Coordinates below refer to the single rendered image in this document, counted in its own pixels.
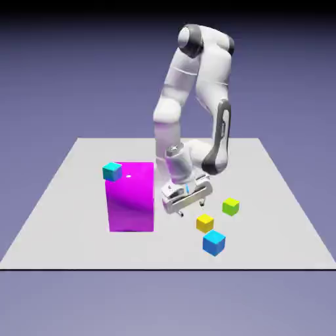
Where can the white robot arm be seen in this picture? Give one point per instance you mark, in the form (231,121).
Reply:
(212,78)

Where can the small yellow cube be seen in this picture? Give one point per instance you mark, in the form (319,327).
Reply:
(204,223)

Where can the small blue cube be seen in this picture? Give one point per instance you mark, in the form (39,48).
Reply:
(214,242)

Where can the small teal cube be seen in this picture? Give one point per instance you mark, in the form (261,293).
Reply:
(112,172)

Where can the large magenta box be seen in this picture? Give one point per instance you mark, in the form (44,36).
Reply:
(130,197)

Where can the small green cube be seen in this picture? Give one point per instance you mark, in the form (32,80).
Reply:
(230,206)

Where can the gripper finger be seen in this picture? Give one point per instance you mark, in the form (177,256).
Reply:
(180,213)
(201,202)

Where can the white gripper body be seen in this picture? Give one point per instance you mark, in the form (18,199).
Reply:
(187,198)

